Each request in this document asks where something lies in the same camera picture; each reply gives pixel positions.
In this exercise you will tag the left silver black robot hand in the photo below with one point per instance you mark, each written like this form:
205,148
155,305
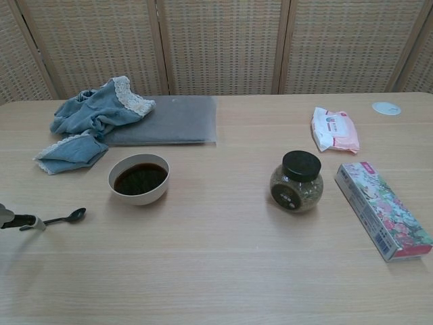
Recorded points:
20,221

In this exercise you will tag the black plastic spoon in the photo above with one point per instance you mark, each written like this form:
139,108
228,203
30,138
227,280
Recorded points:
72,216

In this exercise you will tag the white bowl of dark liquid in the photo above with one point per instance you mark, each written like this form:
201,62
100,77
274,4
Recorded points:
138,183

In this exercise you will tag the blue cloth with lace trim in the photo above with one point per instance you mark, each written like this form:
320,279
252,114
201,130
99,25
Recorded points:
91,118

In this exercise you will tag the grey folded cloth in bag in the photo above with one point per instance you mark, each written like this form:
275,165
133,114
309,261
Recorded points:
176,122

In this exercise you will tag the bamboo folding screen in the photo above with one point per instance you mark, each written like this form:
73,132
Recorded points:
216,44

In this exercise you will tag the glass jar with black lid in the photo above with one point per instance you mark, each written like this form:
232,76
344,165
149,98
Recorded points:
297,184

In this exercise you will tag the pink white wet wipes pack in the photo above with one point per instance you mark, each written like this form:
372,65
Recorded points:
335,128

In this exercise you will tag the floral tissue box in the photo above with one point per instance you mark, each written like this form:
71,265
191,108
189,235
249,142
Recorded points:
382,210

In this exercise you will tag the white round table grommet cover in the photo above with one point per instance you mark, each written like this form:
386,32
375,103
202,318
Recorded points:
386,108

